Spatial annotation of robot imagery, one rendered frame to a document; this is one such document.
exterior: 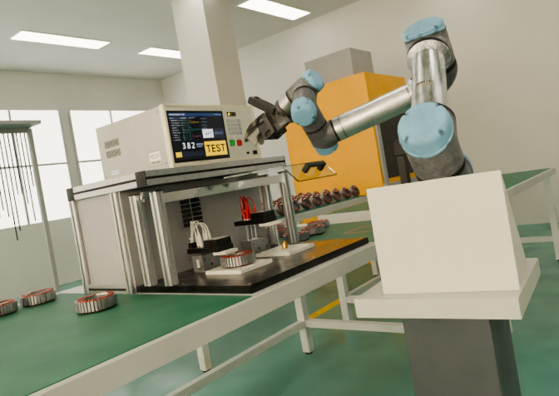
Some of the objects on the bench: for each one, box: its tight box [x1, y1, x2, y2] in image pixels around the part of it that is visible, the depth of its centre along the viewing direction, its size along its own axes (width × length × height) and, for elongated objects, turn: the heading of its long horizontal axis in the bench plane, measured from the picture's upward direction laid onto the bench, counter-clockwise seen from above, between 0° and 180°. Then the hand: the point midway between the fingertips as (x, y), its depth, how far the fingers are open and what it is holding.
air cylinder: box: [191, 253, 220, 272], centre depth 165 cm, size 5×8×6 cm
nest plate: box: [205, 259, 273, 275], centre depth 156 cm, size 15×15×1 cm
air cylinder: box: [241, 237, 266, 254], centre depth 184 cm, size 5×8×6 cm
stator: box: [74, 291, 118, 314], centre depth 141 cm, size 11×11×4 cm
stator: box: [220, 250, 256, 269], centre depth 156 cm, size 11×11×4 cm
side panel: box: [68, 191, 140, 294], centre depth 165 cm, size 28×3×32 cm
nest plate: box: [255, 243, 315, 257], centre depth 175 cm, size 15×15×1 cm
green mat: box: [279, 220, 374, 243], centre depth 231 cm, size 94×61×1 cm
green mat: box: [0, 293, 252, 396], centre depth 129 cm, size 94×61×1 cm
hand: (246, 137), depth 176 cm, fingers closed
